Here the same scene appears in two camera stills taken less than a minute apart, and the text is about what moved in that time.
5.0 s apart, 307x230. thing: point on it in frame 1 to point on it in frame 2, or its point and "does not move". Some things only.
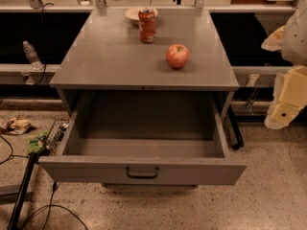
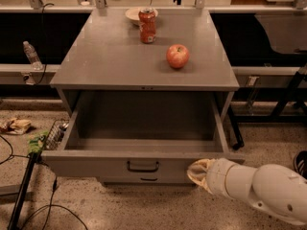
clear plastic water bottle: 33,56 does not move
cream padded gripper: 295,40 to 216,175
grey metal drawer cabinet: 131,119 does not move
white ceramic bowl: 132,13 does not move
